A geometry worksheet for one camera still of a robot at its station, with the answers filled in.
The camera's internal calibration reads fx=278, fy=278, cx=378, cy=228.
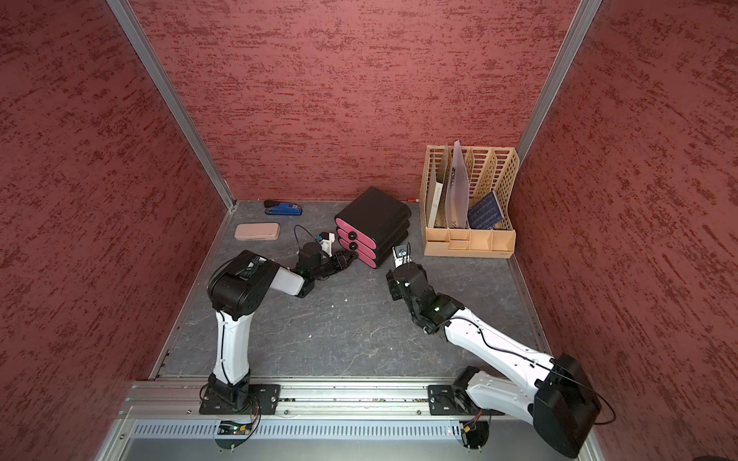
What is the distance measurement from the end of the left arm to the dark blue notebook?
0.47 meters

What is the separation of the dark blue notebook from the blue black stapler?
698 mm

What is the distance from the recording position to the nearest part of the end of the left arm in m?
0.84

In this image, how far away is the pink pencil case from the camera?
1.09 m

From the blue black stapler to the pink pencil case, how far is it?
0.09 meters

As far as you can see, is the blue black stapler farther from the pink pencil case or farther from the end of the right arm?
the end of the right arm

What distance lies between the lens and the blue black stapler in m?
1.19

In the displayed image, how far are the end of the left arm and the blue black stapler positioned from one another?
0.98 ft

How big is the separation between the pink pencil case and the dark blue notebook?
29.3 inches

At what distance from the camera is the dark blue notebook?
1009mm
